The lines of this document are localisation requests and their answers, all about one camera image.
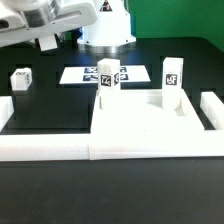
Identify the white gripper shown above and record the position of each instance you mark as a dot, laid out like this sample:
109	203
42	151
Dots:
26	20

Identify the white square tabletop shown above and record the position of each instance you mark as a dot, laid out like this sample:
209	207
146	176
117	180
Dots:
139	111

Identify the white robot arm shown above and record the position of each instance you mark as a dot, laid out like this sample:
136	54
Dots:
105	24

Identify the white base AprilTag sheet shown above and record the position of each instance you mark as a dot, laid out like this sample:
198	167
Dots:
89	75

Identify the white U-shaped obstacle fence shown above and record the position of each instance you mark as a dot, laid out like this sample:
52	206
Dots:
101	146

